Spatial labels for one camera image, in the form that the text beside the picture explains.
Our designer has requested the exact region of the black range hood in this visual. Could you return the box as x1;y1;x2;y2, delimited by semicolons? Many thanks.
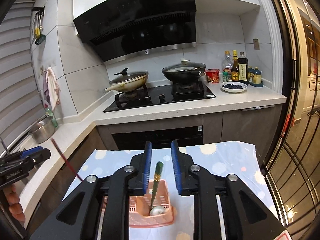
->
73;0;196;63

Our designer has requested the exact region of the dark soy sauce bottle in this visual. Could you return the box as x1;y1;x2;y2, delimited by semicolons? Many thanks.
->
238;51;248;85

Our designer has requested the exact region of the green chopstick with gold band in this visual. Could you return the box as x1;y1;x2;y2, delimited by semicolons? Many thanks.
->
150;161;163;210

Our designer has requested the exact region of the left human hand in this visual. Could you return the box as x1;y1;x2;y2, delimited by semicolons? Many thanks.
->
4;184;25;223

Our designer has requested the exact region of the maroon chopstick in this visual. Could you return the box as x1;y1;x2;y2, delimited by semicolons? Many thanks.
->
50;138;83;181

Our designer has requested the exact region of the yellow cap sauce bottle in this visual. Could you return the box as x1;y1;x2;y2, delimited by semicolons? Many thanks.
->
231;50;239;82

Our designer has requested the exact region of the white ceramic spoon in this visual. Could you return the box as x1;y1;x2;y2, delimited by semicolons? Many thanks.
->
150;205;166;216

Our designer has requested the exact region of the pink perforated utensil holder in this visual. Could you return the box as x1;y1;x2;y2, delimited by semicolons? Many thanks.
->
129;179;175;229

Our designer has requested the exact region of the black wok with lid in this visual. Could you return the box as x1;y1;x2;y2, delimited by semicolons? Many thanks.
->
162;60;206;85

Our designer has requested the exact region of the steel pot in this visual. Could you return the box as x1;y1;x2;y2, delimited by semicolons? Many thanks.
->
28;116;55;144

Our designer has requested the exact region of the red instant noodle cup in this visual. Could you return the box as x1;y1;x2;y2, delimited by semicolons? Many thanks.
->
205;69;220;83

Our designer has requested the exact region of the steel sink faucet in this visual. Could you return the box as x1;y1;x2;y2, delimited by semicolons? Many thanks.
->
0;137;10;154

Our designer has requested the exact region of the black gas stove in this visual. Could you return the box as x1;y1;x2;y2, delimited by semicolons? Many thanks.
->
104;81;216;113

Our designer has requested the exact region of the clear oil bottle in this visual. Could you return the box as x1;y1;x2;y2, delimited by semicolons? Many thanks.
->
222;50;233;81

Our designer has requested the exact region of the white plate with food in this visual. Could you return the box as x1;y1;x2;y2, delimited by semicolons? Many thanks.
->
220;81;247;93

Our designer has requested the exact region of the green dish soap bottle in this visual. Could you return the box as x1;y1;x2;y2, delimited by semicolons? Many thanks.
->
44;104;58;127

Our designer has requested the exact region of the blue dotted tablecloth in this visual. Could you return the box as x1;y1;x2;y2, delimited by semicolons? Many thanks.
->
67;141;277;239

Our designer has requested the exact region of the purple hanging cloth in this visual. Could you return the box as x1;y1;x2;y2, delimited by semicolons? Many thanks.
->
43;70;50;105

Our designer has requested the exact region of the green condiment jar set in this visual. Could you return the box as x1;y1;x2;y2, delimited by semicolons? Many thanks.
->
248;66;264;87

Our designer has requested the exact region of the beige wok with lid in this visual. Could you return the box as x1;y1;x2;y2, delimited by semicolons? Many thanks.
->
104;68;149;93

